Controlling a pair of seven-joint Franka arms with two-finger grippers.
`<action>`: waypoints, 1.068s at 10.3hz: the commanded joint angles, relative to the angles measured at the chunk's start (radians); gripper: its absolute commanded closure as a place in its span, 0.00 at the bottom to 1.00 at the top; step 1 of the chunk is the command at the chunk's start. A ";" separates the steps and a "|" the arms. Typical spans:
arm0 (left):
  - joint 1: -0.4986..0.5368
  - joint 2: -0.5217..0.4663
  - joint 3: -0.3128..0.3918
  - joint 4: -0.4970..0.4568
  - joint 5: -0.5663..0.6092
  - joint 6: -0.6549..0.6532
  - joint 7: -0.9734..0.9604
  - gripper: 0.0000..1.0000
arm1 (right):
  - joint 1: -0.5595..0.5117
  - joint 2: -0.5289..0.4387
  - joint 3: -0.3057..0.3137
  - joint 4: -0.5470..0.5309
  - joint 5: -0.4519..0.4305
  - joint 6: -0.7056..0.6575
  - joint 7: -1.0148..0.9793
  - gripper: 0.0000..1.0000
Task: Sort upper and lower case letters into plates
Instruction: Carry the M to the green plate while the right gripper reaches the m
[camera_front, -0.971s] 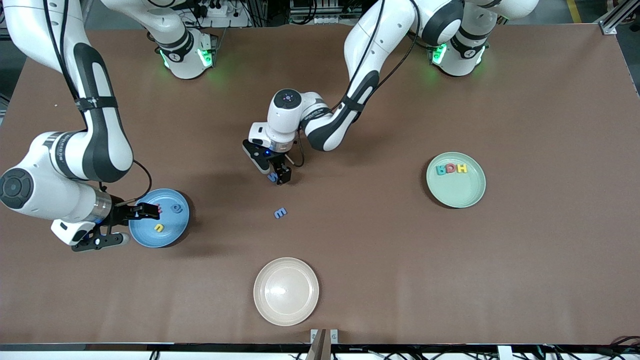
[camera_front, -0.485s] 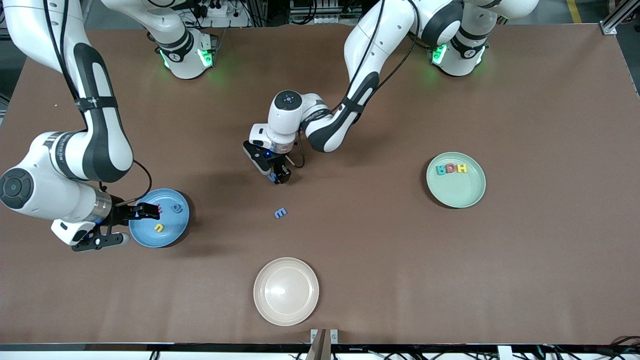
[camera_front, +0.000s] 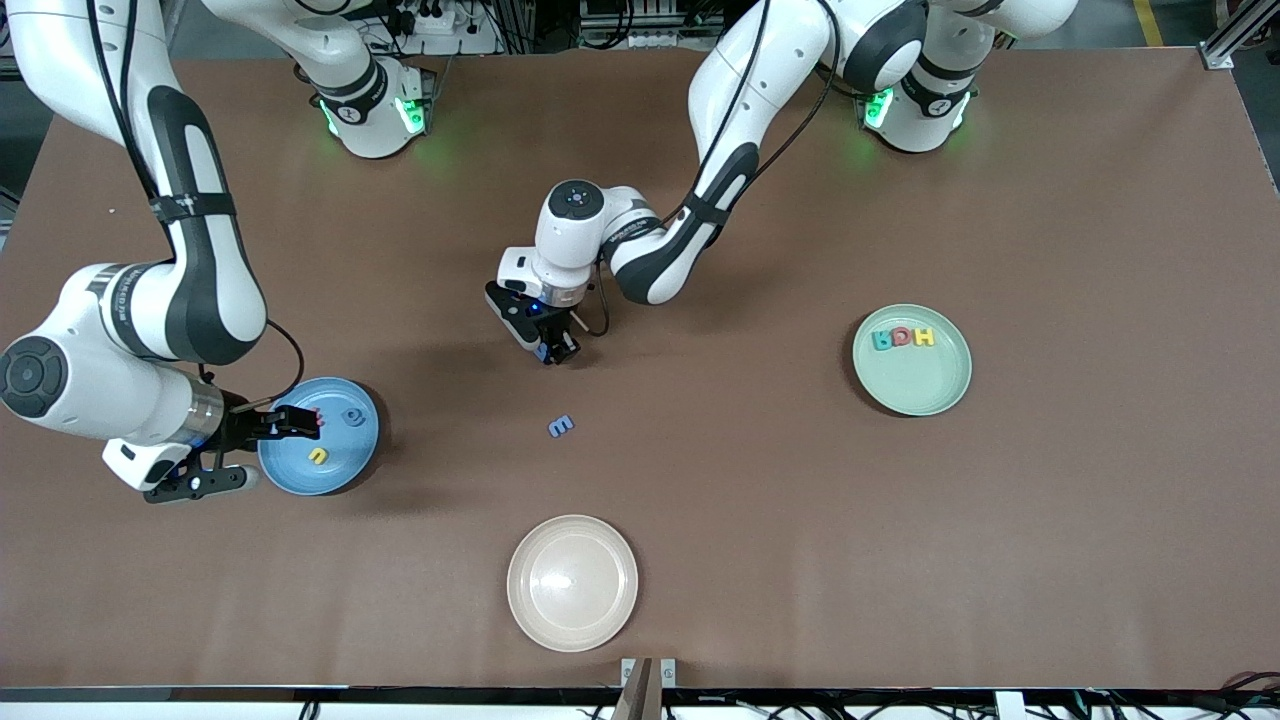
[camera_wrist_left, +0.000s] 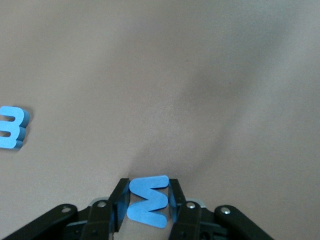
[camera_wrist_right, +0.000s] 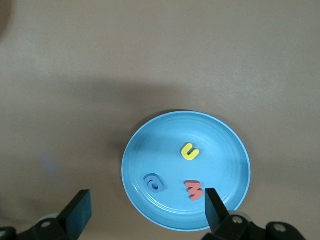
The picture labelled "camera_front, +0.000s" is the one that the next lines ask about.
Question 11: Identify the aluminium frame post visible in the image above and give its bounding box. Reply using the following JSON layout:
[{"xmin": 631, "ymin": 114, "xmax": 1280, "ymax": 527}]
[{"xmin": 1195, "ymin": 0, "xmax": 1280, "ymax": 71}]

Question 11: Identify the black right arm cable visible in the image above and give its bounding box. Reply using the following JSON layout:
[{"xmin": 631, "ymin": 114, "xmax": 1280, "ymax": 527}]
[{"xmin": 85, "ymin": 0, "xmax": 305, "ymax": 403}]

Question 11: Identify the beige plate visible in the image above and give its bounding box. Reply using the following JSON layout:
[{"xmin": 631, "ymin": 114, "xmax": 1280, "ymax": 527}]
[{"xmin": 507, "ymin": 514, "xmax": 639, "ymax": 653}]

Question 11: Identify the green plate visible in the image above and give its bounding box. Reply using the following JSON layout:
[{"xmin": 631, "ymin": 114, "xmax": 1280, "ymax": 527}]
[{"xmin": 852, "ymin": 304, "xmax": 972, "ymax": 417}]

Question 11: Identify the blue plate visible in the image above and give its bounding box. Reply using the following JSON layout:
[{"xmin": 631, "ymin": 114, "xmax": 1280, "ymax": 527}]
[{"xmin": 258, "ymin": 377, "xmax": 382, "ymax": 498}]

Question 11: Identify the metal table edge bracket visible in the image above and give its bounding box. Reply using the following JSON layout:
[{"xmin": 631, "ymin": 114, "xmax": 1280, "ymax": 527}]
[{"xmin": 620, "ymin": 657, "xmax": 678, "ymax": 720}]

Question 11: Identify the white power strip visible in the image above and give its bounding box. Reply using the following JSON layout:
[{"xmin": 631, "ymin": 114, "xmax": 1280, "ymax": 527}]
[{"xmin": 385, "ymin": 0, "xmax": 501, "ymax": 56}]

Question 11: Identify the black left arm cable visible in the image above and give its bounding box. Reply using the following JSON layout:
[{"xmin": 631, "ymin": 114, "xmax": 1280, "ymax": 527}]
[{"xmin": 568, "ymin": 0, "xmax": 841, "ymax": 337}]

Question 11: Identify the grey equipment rack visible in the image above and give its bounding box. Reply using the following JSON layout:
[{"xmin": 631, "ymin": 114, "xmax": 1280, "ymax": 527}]
[{"xmin": 578, "ymin": 0, "xmax": 726, "ymax": 53}]

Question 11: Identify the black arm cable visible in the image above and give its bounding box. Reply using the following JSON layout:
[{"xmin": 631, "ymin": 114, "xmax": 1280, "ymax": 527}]
[
  {"xmin": 568, "ymin": 0, "xmax": 841, "ymax": 337},
  {"xmin": 85, "ymin": 0, "xmax": 305, "ymax": 403}
]

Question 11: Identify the brown table cover sheet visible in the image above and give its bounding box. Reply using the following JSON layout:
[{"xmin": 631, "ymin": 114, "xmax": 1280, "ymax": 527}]
[{"xmin": 0, "ymin": 48, "xmax": 1280, "ymax": 691}]

